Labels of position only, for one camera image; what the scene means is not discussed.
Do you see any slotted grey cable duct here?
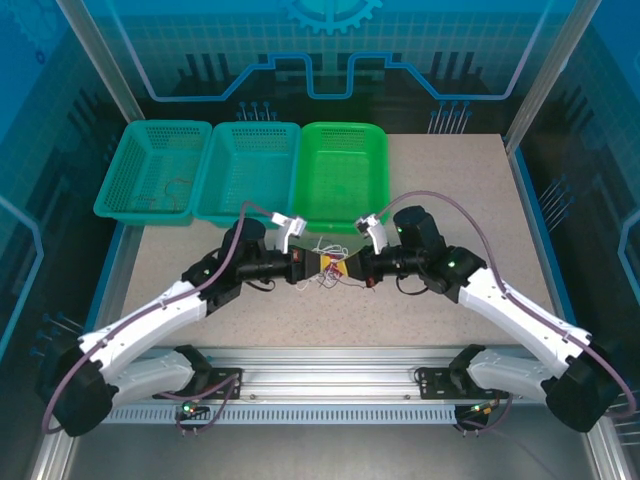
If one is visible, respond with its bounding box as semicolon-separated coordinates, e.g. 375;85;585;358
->
102;403;459;426

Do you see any white cable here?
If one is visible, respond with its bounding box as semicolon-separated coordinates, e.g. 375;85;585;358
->
294;238;374;296

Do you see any small connector with green light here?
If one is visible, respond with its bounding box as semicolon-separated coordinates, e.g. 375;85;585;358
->
180;397;209;419
467;399;501;419

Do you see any green plastic basket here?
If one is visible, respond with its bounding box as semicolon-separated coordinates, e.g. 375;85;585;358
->
291;121;391;236

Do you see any teal plastic basket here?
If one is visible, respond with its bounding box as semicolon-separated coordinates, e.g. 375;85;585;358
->
93;119;214;227
192;121;303;231

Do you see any aluminium frame post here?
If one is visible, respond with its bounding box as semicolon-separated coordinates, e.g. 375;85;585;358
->
54;0;144;124
502;0;604;154

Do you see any thin brown-red cable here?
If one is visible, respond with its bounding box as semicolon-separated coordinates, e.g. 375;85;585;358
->
127;174;195;212

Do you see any aluminium mounting rail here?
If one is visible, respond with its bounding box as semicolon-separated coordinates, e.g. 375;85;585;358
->
117;345;546;401

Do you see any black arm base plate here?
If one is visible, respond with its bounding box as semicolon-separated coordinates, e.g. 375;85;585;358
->
416;366;511;401
152;367;245;401

